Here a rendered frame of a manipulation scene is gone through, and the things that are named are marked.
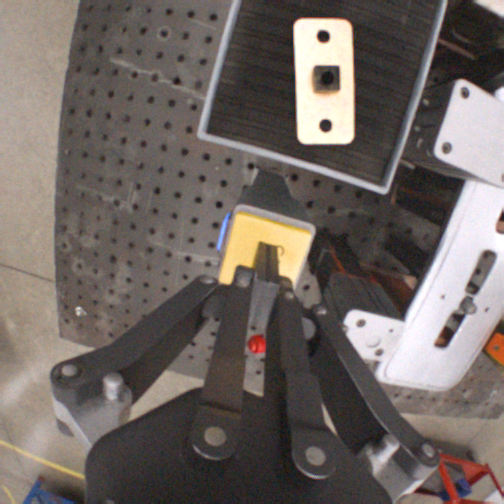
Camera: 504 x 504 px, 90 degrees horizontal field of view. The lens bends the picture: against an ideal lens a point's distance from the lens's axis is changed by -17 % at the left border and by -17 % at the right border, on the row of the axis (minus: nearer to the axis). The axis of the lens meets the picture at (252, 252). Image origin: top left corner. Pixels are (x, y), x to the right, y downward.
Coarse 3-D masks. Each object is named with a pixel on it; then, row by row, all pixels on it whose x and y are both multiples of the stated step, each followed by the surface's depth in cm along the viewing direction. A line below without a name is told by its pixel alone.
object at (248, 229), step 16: (240, 224) 23; (256, 224) 23; (272, 224) 23; (240, 240) 23; (256, 240) 23; (272, 240) 23; (288, 240) 23; (304, 240) 23; (240, 256) 24; (288, 256) 23; (224, 272) 24; (288, 272) 24
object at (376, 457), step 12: (372, 444) 9; (384, 444) 8; (396, 444) 8; (360, 456) 9; (372, 456) 9; (384, 456) 8; (372, 468) 8; (384, 468) 8; (396, 468) 8; (384, 480) 8; (396, 480) 8; (408, 480) 8; (420, 480) 8; (396, 492) 7; (408, 492) 8
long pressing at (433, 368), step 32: (480, 192) 35; (448, 224) 37; (480, 224) 36; (448, 256) 38; (480, 256) 38; (416, 288) 41; (448, 288) 40; (480, 288) 40; (416, 320) 42; (480, 320) 42; (416, 352) 44; (448, 352) 44; (416, 384) 47; (448, 384) 46
